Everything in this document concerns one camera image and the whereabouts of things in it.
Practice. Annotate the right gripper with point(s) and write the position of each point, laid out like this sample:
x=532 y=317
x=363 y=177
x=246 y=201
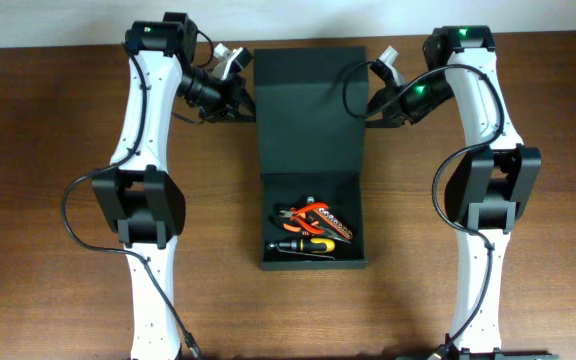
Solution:
x=384 y=107

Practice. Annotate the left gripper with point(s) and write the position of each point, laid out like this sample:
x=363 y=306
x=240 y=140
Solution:
x=238 y=100

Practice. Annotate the dark green box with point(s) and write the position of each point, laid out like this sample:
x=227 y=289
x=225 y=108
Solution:
x=309 y=145

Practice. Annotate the small orange cutting pliers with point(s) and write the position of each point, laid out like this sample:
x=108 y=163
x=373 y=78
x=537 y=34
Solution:
x=294 y=220

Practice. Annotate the orange black long-nose pliers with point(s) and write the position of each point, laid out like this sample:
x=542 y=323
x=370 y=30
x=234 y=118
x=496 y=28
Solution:
x=313 y=220

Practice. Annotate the orange socket bit rail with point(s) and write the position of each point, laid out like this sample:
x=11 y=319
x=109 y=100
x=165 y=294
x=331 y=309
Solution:
x=320 y=216

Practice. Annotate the silver combination wrench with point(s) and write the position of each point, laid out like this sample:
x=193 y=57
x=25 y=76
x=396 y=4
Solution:
x=313 y=256

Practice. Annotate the yellow black screwdriver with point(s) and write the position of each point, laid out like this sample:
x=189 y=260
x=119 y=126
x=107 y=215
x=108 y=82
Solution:
x=311 y=241

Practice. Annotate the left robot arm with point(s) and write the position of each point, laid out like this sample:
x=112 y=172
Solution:
x=139 y=200

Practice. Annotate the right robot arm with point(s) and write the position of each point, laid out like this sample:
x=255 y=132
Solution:
x=481 y=190

